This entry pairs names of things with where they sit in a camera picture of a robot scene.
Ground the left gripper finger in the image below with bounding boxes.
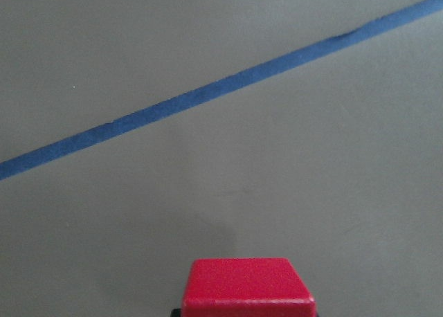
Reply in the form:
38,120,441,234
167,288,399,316
170,308,181,317

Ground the red block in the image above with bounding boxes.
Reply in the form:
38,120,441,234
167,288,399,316
181,257,318,317

